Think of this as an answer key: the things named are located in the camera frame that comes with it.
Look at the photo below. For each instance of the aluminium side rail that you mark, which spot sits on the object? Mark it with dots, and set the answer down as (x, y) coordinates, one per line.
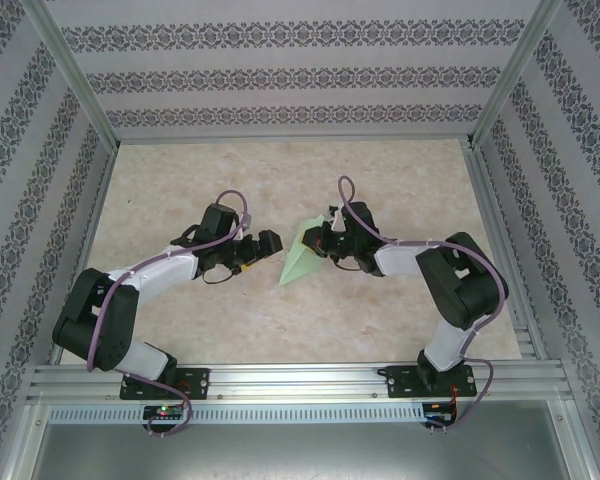
(91, 225)
(497, 225)

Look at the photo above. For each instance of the aluminium frame post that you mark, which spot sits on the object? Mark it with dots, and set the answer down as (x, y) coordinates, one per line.
(517, 65)
(69, 65)

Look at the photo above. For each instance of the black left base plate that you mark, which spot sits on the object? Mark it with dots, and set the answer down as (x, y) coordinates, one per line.
(200, 382)

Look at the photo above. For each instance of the aluminium cross rail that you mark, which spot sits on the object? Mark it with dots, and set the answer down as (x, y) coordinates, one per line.
(295, 138)

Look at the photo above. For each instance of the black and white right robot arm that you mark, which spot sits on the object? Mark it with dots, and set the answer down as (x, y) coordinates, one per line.
(397, 260)

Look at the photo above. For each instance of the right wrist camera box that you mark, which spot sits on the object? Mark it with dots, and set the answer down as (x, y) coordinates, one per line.
(338, 222)

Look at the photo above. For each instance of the grey sheet metal panel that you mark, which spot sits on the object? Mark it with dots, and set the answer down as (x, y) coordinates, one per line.
(300, 450)

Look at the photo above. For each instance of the light green paper sheet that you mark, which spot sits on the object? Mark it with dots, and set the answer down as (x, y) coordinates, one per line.
(297, 265)

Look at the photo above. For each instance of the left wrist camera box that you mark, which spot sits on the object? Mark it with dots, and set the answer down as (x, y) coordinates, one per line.
(243, 231)

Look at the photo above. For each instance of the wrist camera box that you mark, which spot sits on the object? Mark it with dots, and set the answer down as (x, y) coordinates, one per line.
(338, 222)
(243, 231)

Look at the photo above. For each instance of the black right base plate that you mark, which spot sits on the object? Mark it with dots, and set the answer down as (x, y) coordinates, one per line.
(397, 382)

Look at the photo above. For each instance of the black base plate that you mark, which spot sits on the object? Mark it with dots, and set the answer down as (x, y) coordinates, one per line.
(200, 382)
(397, 382)

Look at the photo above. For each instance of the aluminium mounting beam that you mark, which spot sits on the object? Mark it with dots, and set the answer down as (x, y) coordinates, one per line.
(300, 380)

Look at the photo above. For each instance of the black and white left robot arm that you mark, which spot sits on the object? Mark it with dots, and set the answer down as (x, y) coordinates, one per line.
(165, 270)

